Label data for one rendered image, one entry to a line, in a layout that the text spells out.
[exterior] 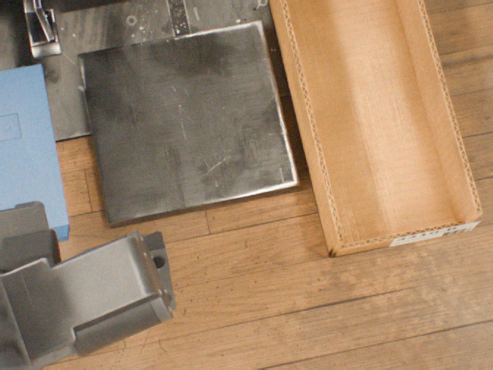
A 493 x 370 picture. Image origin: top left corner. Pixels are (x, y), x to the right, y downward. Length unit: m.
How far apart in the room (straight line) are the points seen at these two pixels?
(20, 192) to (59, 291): 0.25
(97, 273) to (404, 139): 0.41
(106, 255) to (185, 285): 0.31
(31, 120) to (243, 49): 0.21
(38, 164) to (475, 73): 0.40
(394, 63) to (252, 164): 0.17
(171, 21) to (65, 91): 0.12
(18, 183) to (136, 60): 0.17
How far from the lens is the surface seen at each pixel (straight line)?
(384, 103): 0.89
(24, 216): 0.66
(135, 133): 0.86
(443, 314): 0.86
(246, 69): 0.88
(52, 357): 0.58
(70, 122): 0.89
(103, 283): 0.54
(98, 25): 0.92
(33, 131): 0.80
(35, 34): 0.83
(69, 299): 0.55
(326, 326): 0.85
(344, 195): 0.86
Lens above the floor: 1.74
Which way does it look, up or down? 75 degrees down
